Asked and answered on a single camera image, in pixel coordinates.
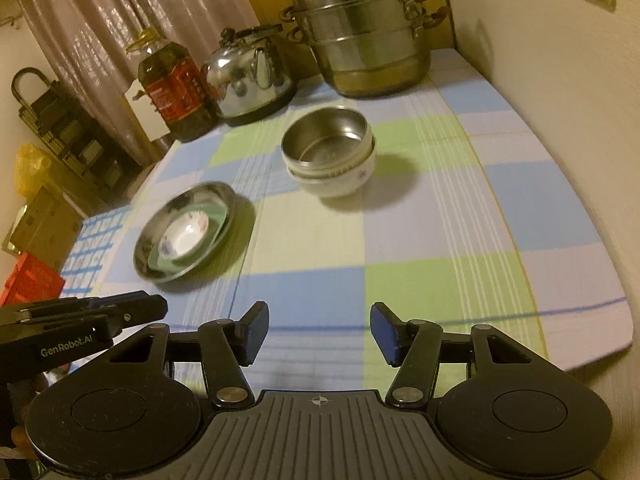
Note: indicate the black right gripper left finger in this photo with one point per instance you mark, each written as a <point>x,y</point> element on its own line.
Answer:
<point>226,347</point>

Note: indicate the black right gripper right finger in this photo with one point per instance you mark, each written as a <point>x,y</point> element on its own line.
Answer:
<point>413,347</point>

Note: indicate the white ceramic floral bowl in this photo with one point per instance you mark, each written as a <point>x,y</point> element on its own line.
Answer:
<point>342,184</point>

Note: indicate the cream plastic round bowl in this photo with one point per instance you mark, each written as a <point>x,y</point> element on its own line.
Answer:
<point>327,155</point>

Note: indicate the stainless steel round bowl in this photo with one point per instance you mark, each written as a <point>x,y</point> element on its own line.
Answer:
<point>329,120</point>

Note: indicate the person left hand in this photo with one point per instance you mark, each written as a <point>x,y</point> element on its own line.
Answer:
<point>21,396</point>

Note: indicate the orange plastic crate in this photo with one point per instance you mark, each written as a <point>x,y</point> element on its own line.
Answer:
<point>31,281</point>

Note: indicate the cardboard box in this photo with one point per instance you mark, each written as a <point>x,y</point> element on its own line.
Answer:
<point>47,228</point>

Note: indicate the blue white grid cloth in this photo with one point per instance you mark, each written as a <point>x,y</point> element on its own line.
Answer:
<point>86,260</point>

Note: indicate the small white floral dish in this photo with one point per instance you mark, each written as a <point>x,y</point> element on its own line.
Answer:
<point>183,235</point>

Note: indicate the stainless steel round plate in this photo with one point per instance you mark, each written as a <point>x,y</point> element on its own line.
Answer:
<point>206,192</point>

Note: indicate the green square plate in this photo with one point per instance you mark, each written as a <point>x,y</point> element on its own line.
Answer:
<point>217,215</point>

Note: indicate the checkered pastel tablecloth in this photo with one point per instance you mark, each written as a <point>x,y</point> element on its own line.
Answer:
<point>466,219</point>

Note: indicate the yellow plastic bag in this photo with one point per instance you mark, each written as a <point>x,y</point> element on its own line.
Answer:
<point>31,171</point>

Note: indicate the black metal rack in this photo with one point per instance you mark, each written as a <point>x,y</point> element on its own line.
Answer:
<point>77,139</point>

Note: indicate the stainless steel kettle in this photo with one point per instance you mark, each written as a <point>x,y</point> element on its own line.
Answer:
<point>247,77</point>

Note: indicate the cooking oil bottle red label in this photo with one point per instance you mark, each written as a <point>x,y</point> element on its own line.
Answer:
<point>175,85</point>

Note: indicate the pink sheer curtain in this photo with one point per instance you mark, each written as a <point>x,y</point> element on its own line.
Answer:
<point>85,43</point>

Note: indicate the stainless steel steamer pot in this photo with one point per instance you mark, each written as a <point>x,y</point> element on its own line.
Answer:
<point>366,48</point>

